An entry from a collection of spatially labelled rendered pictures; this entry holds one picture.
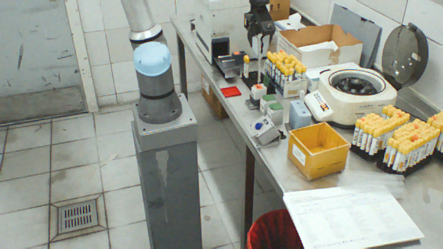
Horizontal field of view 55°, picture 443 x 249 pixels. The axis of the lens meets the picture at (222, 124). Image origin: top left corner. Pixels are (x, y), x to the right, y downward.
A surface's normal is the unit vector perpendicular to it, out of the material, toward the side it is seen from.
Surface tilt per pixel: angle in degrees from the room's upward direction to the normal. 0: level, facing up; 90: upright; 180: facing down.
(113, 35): 90
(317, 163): 90
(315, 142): 90
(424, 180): 0
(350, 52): 92
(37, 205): 0
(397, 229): 1
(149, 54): 10
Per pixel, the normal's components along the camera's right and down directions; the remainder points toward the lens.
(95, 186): -0.01, -0.83
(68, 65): 0.31, 0.53
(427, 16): -0.95, 0.18
